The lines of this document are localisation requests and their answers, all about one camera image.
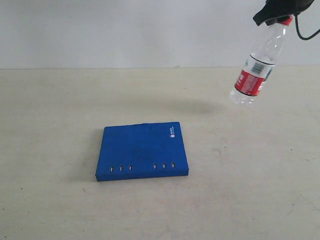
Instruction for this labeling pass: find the clear plastic water bottle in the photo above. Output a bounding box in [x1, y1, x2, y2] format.
[229, 15, 293, 106]

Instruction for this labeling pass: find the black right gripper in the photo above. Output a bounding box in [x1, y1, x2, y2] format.
[252, 0, 314, 26]

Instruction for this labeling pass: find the blue ring binder notebook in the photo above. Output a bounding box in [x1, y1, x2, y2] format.
[95, 121, 189, 182]

